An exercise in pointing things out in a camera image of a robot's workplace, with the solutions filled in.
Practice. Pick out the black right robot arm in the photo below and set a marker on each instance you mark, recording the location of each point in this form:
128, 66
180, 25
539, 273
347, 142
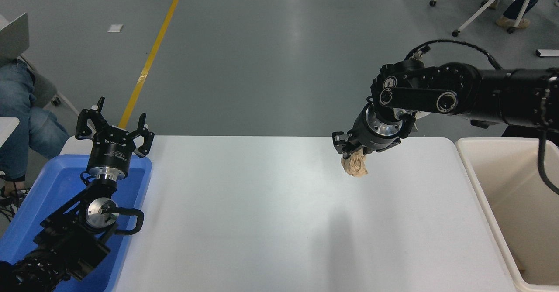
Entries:
502, 95

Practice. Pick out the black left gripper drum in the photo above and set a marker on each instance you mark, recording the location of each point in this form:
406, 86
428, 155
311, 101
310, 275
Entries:
109, 154

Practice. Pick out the large pale plastic bin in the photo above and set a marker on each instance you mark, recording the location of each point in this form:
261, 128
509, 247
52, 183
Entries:
519, 187

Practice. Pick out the white paper scrap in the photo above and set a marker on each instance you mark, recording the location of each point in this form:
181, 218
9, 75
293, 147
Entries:
115, 28

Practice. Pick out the white desk corner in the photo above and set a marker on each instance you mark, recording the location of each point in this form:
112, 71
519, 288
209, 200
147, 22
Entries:
8, 128

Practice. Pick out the seated person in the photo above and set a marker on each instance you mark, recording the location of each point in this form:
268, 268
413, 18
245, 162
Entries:
17, 108

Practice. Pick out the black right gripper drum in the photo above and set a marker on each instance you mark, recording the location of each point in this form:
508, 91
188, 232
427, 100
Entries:
359, 132

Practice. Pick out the grey laptop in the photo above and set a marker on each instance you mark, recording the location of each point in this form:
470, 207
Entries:
13, 39

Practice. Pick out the blue plastic tray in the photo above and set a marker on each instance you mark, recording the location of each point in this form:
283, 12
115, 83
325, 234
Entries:
48, 183

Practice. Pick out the person beside white chair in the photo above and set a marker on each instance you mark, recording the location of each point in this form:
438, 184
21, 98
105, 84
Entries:
519, 8

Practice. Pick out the white flat bar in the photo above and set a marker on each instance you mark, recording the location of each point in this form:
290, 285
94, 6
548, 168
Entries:
548, 53

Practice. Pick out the tan paper ball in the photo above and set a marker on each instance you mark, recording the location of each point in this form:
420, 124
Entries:
354, 165

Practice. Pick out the grey office chair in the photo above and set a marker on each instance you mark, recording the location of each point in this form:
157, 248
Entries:
43, 89

